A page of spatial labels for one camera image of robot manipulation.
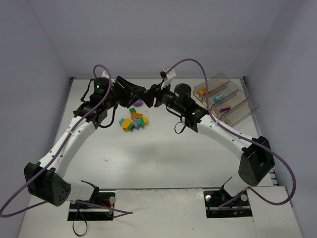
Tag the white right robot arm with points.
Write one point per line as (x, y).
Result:
(255, 160)

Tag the yellow lego right of pile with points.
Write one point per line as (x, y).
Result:
(146, 121)

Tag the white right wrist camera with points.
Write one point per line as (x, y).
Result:
(167, 78)

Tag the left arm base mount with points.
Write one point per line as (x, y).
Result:
(82, 212)

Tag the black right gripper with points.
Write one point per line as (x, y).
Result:
(156, 95)

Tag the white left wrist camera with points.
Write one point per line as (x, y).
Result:
(105, 74)

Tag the cyan green stacked lego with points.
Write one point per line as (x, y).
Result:
(141, 122)

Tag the cyan lego brick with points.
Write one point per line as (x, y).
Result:
(121, 121)

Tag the teal frog flower lego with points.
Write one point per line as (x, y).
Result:
(219, 97)

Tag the purple rounded lego brick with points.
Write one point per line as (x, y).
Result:
(138, 103)

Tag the orange lego plate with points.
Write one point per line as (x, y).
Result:
(136, 115)

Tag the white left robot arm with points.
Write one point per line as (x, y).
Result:
(45, 178)

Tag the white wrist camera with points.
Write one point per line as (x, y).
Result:
(167, 78)
(105, 74)

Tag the yellow curved lego brick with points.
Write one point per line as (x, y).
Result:
(203, 91)

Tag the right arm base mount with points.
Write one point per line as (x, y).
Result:
(216, 206)

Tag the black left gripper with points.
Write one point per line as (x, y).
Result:
(120, 89)

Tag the purple butterfly lego brick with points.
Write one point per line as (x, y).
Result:
(225, 108)

